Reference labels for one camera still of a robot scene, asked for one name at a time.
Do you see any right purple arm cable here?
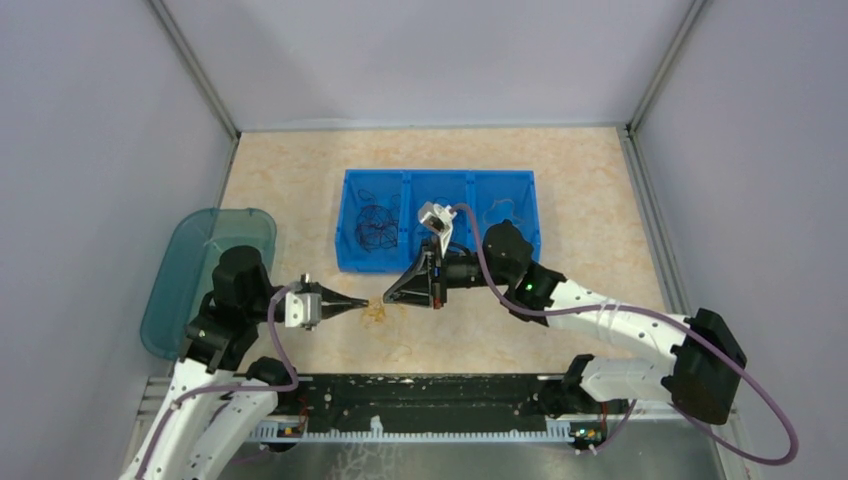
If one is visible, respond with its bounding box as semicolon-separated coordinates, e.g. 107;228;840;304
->
453;203;800;467

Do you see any dark brown cable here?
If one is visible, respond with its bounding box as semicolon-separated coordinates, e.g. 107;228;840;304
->
352;188;404;256

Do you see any blue three-compartment bin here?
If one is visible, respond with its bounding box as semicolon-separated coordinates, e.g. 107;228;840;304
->
335;169;542;274

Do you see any dark blue cable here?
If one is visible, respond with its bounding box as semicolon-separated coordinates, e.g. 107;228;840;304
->
410;193;468;256

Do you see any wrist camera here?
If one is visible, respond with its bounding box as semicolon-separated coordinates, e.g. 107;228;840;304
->
418;201;457;254
283;292;322;330

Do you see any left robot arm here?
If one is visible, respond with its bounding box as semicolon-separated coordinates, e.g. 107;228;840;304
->
122;245;369;479

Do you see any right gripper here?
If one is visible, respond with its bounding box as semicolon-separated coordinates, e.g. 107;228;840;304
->
384;233;513;309

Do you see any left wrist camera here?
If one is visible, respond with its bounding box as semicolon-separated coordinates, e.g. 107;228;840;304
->
283;292;322;330

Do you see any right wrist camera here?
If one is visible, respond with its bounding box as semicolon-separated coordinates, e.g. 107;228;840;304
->
418;201;457;254

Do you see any teal transparent plastic tray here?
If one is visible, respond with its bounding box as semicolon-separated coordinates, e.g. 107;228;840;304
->
140;208;277;361

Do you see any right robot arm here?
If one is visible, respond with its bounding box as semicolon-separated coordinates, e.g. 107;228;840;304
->
383;220;747;425

